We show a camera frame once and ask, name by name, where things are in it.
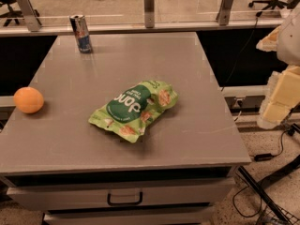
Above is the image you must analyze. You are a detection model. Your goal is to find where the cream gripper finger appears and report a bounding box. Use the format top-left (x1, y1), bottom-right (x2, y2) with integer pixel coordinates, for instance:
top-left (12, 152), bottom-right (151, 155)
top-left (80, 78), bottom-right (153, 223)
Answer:
top-left (257, 65), bottom-right (300, 129)
top-left (256, 26), bottom-right (279, 52)

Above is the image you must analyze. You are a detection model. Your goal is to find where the green rice chip bag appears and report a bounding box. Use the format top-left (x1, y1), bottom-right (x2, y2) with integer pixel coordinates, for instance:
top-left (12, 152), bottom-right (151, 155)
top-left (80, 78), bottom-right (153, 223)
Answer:
top-left (88, 81), bottom-right (178, 143)

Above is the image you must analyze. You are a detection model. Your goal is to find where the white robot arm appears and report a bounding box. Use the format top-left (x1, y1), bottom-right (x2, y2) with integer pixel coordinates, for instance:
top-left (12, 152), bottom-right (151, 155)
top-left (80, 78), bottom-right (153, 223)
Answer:
top-left (256, 7), bottom-right (300, 129)

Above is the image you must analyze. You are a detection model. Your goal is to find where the black metal stand leg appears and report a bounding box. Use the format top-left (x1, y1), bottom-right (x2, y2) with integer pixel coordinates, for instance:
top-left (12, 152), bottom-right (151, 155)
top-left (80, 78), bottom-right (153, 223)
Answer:
top-left (238, 156), bottom-right (300, 220)

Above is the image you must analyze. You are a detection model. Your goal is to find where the grey lower drawer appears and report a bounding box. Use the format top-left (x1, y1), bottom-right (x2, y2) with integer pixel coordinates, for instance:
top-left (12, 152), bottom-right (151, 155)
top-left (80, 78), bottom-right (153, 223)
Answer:
top-left (44, 206), bottom-right (214, 225)

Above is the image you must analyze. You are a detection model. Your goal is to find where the blue silver energy drink can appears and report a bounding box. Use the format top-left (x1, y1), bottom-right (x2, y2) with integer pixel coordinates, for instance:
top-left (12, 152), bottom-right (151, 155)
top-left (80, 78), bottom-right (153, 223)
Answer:
top-left (69, 15), bottom-right (92, 53)

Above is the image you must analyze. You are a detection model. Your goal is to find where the orange fruit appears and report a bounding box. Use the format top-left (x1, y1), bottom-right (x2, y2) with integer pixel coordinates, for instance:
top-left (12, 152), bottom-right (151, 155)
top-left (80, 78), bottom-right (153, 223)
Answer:
top-left (13, 87), bottom-right (44, 113)

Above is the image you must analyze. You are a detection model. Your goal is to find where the black office chair left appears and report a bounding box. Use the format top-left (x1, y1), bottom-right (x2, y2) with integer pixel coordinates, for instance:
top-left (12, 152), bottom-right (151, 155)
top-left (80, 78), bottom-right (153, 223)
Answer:
top-left (0, 0), bottom-right (41, 28)

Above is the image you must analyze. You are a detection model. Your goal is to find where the black hanging cable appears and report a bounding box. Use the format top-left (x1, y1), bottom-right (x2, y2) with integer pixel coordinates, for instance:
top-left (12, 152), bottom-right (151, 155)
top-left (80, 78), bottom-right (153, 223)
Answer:
top-left (220, 11), bottom-right (263, 92)

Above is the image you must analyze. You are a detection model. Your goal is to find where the right metal railing post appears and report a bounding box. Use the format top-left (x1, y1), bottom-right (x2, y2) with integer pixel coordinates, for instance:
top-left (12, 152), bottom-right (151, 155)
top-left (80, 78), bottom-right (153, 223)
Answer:
top-left (217, 0), bottom-right (233, 26)

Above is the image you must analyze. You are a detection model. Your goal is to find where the metal railing post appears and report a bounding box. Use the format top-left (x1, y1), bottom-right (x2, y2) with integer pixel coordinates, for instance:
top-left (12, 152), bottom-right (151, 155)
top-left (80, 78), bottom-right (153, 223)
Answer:
top-left (143, 0), bottom-right (155, 28)
top-left (16, 0), bottom-right (41, 32)
top-left (217, 0), bottom-right (233, 26)

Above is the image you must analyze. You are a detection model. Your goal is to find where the black power adapter with cable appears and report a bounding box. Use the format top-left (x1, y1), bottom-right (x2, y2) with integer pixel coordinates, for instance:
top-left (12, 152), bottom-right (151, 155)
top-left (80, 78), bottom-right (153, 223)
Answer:
top-left (254, 129), bottom-right (294, 162)

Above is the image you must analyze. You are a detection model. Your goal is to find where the grey upper drawer with handle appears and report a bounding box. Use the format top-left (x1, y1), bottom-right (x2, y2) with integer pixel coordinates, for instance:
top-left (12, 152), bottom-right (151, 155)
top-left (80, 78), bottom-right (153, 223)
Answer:
top-left (7, 178), bottom-right (234, 211)

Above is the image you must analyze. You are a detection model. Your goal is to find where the black wire basket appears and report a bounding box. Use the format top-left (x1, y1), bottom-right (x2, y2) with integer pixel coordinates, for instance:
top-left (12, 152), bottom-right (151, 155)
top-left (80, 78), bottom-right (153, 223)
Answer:
top-left (255, 206), bottom-right (300, 225)

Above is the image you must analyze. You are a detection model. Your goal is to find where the middle metal railing post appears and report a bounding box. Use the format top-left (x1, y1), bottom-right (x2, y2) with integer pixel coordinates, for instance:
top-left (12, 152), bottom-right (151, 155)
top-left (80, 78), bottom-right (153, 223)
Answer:
top-left (143, 0), bottom-right (155, 28)

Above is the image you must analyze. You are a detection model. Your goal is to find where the left metal railing post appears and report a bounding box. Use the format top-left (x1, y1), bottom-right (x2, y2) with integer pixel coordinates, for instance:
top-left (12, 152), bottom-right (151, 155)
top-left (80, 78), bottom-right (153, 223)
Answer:
top-left (16, 0), bottom-right (41, 32)

